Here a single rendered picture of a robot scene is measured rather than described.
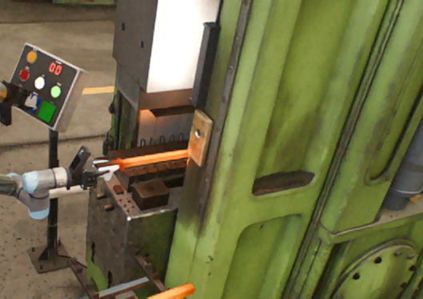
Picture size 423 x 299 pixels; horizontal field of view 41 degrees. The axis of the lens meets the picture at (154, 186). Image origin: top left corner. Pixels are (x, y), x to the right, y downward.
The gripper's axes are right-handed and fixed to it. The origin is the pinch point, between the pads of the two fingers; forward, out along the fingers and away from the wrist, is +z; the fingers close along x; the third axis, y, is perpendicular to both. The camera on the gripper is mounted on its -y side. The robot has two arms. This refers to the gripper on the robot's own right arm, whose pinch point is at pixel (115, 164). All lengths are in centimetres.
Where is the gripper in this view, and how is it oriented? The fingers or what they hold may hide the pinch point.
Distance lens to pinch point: 214.3
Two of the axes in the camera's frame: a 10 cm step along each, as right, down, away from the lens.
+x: 4.4, 5.7, -7.0
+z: 8.9, -1.6, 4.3
